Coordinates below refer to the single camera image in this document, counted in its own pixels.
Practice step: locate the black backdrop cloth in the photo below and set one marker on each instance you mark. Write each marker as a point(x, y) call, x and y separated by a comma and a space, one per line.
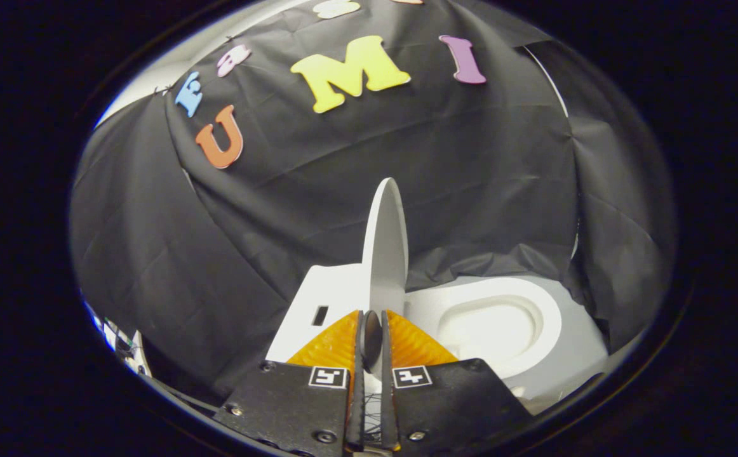
point(280, 209)

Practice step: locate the white ceramic toilet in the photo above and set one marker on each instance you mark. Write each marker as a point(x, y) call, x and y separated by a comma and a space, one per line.
point(337, 292)

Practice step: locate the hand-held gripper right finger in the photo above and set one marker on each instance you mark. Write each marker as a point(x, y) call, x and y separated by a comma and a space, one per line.
point(388, 400)

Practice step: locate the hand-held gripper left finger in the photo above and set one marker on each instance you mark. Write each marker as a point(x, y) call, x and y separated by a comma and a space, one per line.
point(356, 393)

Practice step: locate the white toilet lid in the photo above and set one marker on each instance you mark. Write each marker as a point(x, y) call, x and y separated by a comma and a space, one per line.
point(385, 254)

